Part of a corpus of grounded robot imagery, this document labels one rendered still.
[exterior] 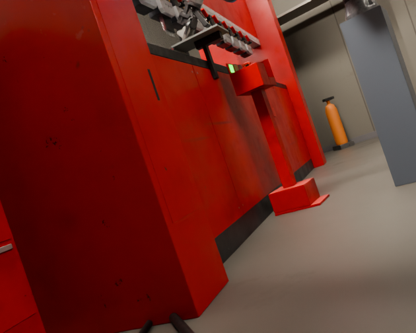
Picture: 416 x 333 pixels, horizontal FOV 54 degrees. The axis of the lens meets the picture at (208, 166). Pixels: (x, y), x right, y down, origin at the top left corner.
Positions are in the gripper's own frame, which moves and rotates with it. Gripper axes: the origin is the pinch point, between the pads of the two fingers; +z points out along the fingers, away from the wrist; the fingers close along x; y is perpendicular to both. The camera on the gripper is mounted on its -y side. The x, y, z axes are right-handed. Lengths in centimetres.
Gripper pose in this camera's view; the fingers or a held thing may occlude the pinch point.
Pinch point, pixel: (186, 43)
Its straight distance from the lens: 226.3
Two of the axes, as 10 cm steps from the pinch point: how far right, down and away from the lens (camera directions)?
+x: -3.6, 1.3, -9.2
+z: -3.1, 9.2, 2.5
